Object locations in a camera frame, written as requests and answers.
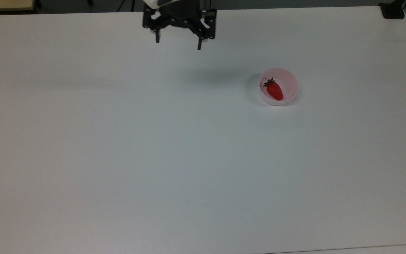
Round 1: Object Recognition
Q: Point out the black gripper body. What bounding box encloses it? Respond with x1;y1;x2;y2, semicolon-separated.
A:
159;0;204;26

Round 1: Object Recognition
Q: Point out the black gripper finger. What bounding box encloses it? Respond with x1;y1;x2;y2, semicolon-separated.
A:
142;8;170;44
189;10;218;50

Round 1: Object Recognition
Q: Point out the red toy strawberry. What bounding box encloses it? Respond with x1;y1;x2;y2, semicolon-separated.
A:
263;77;284;101

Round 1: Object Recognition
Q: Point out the pink plastic bowl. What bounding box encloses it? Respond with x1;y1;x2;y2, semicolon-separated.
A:
258;68;299;106

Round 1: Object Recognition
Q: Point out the beige wooden table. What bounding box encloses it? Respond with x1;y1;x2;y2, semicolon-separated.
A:
0;0;36;13

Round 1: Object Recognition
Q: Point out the black corner clamp mount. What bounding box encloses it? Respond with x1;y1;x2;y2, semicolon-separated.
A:
379;0;406;19

